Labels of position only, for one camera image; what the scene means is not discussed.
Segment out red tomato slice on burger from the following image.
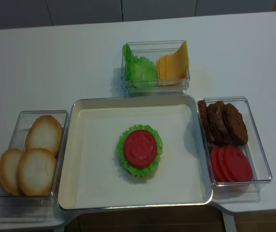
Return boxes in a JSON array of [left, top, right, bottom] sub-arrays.
[[124, 130, 158, 168]]

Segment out front red tomato slice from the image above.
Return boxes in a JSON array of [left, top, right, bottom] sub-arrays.
[[223, 146, 253, 182]]

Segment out clear plastic patty tomato container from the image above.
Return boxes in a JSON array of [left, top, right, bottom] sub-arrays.
[[197, 97, 272, 193]]

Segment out rear brown meat patty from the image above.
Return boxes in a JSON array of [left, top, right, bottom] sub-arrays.
[[198, 100, 214, 144]]

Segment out silver metal baking tray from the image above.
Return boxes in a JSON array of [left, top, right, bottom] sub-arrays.
[[57, 95, 213, 212]]

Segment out upright yellow cheese slice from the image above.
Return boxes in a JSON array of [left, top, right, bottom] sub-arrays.
[[165, 41, 189, 80]]

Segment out bread bun slice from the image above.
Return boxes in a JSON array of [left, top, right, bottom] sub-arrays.
[[0, 148, 24, 196], [17, 148, 56, 196], [25, 115, 63, 157]]

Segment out back bread bun slice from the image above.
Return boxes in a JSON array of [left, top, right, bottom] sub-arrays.
[[25, 115, 63, 157]]

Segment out front bread bun slice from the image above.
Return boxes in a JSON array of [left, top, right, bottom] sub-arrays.
[[17, 148, 56, 196]]

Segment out rear red tomato slice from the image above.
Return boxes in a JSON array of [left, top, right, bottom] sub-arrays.
[[210, 146, 219, 180]]

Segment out clear plastic lettuce cheese container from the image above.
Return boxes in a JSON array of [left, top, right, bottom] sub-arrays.
[[121, 40, 190, 95]]

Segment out brown meat patty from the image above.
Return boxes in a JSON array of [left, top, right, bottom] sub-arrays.
[[207, 103, 225, 145], [198, 100, 214, 144], [222, 103, 248, 146], [213, 101, 234, 145]]

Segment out front brown meat patty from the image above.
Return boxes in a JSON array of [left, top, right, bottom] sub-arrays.
[[222, 103, 248, 146]]

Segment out left bread bun slice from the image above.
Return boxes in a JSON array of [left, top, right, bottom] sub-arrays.
[[0, 148, 24, 196]]

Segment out stacked yellow cheese slices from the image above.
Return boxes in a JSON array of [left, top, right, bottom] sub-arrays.
[[156, 56, 179, 86]]

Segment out green lettuce leaf on burger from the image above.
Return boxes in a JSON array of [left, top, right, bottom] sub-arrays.
[[116, 124, 163, 178]]

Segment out green lettuce leaves in container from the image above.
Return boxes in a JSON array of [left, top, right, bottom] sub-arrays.
[[123, 44, 158, 88]]

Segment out clear plastic bun container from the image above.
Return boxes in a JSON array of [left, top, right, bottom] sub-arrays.
[[0, 110, 68, 206]]

